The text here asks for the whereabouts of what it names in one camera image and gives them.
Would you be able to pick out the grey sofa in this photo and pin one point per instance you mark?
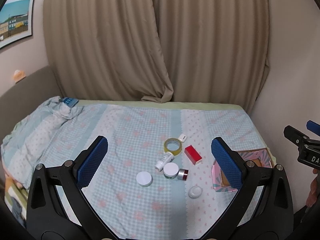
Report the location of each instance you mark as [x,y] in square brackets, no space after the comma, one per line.
[25,96]

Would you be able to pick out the orange object on sofa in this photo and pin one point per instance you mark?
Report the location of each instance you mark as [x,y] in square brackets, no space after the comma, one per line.
[19,75]

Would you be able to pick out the right hand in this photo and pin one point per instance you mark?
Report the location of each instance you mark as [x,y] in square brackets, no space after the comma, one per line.
[312,197]

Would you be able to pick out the red rectangular box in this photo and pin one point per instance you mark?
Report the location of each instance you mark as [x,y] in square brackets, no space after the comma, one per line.
[193,155]

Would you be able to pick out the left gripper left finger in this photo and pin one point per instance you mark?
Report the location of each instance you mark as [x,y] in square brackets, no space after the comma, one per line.
[57,208]

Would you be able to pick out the blue patterned small pack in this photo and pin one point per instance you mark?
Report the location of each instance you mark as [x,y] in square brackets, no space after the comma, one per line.
[70,102]

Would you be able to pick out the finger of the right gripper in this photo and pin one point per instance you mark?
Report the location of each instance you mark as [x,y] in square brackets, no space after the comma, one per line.
[313,126]
[294,135]

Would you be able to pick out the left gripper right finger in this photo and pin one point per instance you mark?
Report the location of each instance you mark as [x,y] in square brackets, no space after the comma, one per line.
[262,207]

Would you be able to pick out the small red silver jar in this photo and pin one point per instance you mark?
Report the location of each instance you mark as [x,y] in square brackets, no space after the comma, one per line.
[182,174]

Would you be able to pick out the light blue floral blanket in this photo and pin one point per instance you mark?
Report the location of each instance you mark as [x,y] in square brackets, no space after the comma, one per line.
[136,132]

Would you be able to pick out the beige curtain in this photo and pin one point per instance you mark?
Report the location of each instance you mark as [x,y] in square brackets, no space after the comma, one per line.
[209,51]

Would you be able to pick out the white bottle with label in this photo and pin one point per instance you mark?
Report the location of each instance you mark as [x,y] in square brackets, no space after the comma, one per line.
[167,158]

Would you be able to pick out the yellow tape roll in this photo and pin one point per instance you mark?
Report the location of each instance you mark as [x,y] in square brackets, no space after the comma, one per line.
[173,145]

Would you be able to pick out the white lid green jar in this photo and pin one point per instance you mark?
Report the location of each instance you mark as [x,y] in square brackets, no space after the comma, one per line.
[170,170]

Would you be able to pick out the white round jar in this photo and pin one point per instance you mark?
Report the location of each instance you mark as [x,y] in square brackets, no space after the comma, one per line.
[144,178]

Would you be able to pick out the framed picture on wall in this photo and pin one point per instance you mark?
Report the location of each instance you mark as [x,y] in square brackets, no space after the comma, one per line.
[16,21]

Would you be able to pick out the pink patterned cardboard box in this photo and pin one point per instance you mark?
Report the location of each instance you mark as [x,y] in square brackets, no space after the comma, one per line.
[260,157]

